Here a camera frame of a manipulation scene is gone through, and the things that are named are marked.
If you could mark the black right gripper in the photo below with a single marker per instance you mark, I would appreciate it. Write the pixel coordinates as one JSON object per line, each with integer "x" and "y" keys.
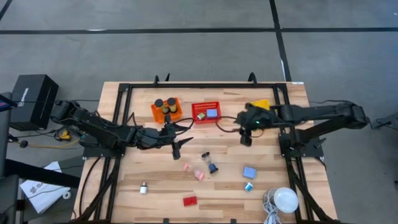
{"x": 256, "y": 118}

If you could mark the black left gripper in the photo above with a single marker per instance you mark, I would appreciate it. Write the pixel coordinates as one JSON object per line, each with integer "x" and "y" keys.
{"x": 155, "y": 137}

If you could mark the pink hourglass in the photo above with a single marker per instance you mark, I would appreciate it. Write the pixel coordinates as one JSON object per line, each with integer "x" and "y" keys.
{"x": 199, "y": 175}

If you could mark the light blue multiport charger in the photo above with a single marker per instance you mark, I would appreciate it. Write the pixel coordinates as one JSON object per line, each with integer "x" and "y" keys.
{"x": 249, "y": 172}
{"x": 212, "y": 113}

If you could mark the teal USB wall charger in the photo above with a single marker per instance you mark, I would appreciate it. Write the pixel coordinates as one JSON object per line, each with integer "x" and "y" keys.
{"x": 248, "y": 186}

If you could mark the red box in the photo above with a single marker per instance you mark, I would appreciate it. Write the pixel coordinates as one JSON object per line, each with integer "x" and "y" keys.
{"x": 190, "y": 201}

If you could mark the white wall plug charger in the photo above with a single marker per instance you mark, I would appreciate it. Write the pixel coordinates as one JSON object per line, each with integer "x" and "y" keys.
{"x": 143, "y": 189}

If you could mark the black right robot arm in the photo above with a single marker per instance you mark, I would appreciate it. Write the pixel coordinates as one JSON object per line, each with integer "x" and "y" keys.
{"x": 311, "y": 110}

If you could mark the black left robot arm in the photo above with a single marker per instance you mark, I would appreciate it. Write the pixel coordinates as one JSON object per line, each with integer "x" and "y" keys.
{"x": 102, "y": 130}

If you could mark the green and white charger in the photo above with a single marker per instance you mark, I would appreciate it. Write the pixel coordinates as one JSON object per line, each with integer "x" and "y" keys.
{"x": 201, "y": 116}

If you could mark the orange plastic basket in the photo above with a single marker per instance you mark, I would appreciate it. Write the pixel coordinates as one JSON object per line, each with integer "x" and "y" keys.
{"x": 157, "y": 116}

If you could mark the yellow plastic basket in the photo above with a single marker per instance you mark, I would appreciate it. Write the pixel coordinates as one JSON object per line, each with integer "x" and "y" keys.
{"x": 262, "y": 104}

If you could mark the red plastic basket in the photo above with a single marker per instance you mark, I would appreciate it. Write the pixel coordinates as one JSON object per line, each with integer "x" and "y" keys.
{"x": 199, "y": 107}

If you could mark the black hourglass with green sand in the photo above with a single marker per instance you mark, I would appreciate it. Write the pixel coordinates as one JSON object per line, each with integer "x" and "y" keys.
{"x": 160, "y": 105}

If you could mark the yellow tool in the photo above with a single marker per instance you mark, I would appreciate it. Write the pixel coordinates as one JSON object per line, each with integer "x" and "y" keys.
{"x": 65, "y": 135}

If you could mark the white paper bag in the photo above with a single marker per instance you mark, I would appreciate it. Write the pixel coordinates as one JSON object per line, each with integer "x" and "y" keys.
{"x": 43, "y": 193}

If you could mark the black floor stand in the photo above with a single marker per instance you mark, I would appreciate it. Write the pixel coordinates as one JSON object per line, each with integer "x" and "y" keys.
{"x": 31, "y": 172}

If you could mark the black cardboard box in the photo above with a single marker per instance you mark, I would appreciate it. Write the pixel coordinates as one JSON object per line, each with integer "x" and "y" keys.
{"x": 34, "y": 99}

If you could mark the black round knob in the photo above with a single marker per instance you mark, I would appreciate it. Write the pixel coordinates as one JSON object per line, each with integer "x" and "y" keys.
{"x": 23, "y": 143}

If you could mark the black frame clamp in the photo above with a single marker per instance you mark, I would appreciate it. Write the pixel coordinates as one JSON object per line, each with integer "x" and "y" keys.
{"x": 156, "y": 81}
{"x": 167, "y": 77}
{"x": 252, "y": 74}

